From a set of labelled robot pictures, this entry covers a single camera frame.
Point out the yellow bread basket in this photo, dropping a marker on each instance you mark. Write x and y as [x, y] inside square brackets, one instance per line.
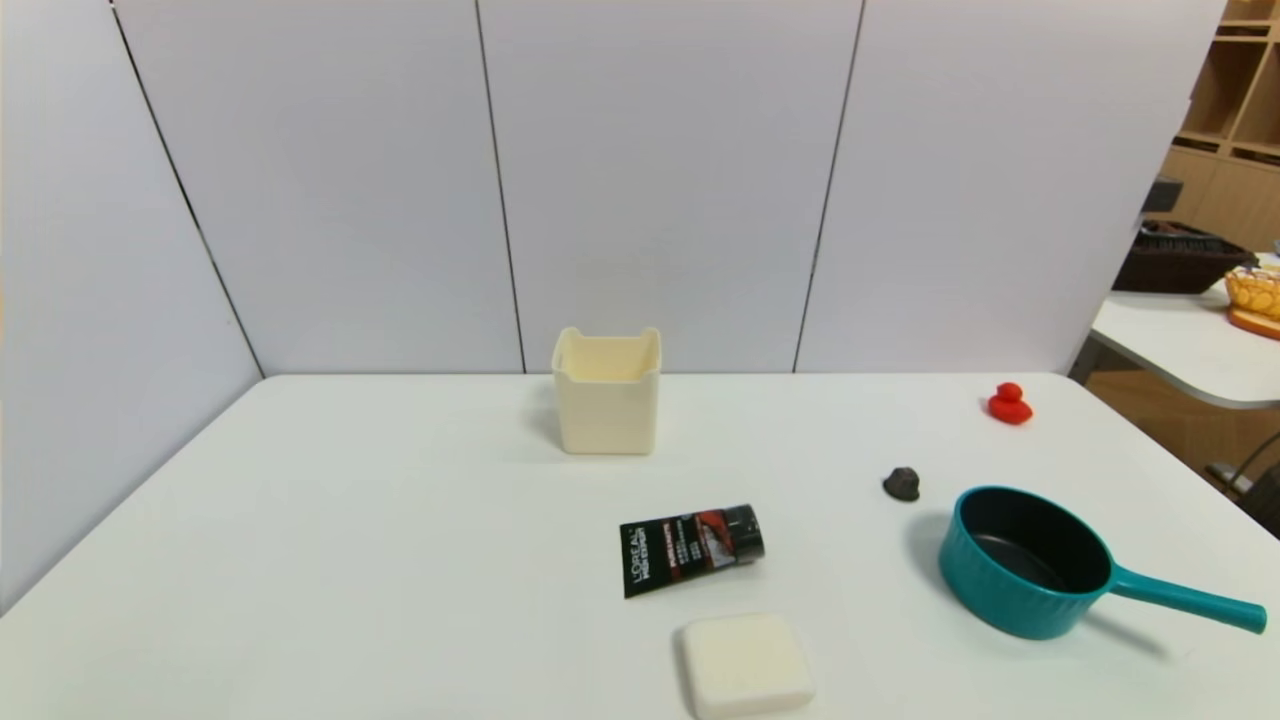
[1255, 295]

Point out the black L'Oreal cosmetic tube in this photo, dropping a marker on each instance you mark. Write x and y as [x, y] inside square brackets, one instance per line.
[680, 552]

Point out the dark woven basket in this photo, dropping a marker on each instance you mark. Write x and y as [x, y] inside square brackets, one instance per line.
[1175, 268]

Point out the white side table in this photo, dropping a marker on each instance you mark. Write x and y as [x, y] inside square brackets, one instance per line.
[1180, 345]

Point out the cream white open box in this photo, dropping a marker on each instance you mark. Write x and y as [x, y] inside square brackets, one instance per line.
[606, 405]

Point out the small dark grey stone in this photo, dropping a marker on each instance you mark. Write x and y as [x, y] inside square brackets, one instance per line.
[902, 485]

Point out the black chair base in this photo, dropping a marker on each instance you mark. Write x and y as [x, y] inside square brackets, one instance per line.
[1262, 495]

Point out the dark grey box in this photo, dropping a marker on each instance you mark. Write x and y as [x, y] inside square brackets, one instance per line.
[1160, 193]

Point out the wooden shelf unit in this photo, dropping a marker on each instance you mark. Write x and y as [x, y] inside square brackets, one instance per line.
[1230, 120]

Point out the red rubber duck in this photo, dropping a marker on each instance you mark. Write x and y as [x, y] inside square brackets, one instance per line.
[1010, 406]

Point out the white square soap block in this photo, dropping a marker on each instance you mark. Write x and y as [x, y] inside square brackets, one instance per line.
[745, 665]

